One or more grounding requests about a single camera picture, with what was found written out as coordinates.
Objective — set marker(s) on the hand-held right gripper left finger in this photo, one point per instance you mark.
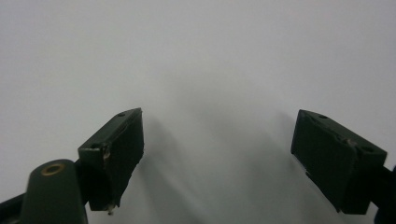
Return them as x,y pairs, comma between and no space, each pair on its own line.
116,155

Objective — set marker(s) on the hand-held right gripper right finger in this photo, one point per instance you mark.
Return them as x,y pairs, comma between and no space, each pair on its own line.
333,161

